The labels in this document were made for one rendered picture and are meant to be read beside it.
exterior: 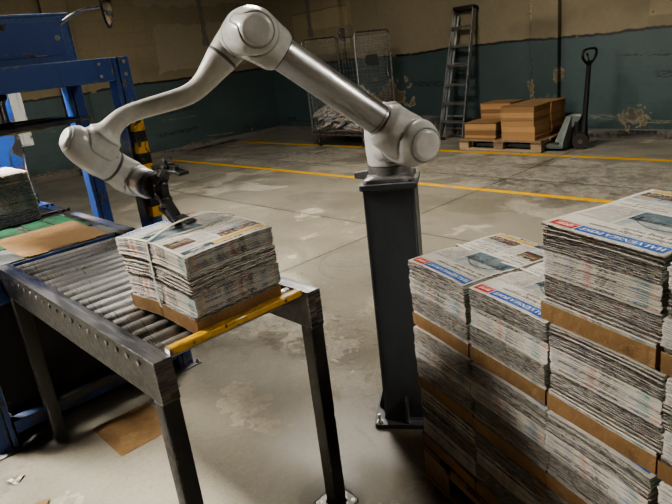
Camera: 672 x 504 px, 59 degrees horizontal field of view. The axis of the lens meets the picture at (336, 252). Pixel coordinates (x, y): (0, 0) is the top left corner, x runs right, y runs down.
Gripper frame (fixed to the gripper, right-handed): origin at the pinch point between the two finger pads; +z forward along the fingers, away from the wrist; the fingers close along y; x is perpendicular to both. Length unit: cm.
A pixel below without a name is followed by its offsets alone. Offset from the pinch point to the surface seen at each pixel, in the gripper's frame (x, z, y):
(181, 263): 13.1, 16.5, 11.0
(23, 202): -8, -186, 40
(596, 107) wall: -706, -185, 97
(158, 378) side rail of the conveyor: 27.5, 22.6, 35.1
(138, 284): 13.3, -11.8, 25.6
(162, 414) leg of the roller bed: 28, 22, 46
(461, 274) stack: -51, 57, 26
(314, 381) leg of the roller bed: -22, 22, 62
